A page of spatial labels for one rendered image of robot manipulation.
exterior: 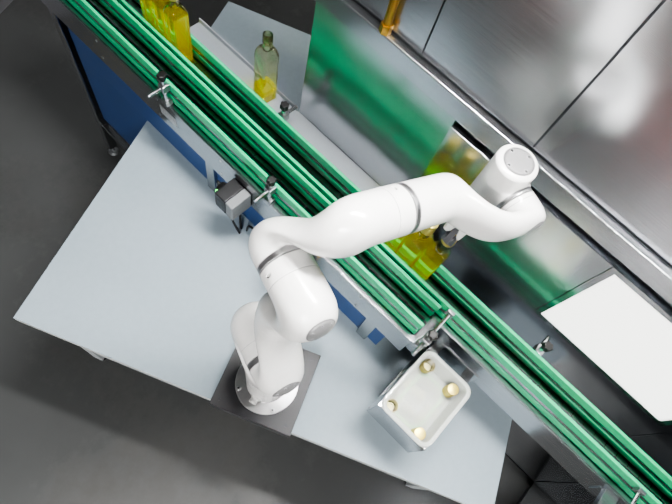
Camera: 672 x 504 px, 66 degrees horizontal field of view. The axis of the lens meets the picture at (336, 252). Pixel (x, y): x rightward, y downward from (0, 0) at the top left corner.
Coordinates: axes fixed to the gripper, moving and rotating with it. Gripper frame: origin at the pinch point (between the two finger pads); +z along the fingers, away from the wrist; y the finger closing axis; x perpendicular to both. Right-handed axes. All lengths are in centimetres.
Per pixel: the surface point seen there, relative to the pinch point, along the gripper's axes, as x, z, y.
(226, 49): -98, 31, -13
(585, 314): 36.7, 6.6, -12.8
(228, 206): -55, 36, 24
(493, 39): -19.9, -35.7, -15.0
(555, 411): 51, 24, 4
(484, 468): 57, 61, 17
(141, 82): -104, 33, 16
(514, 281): 20.0, 16.3, -12.4
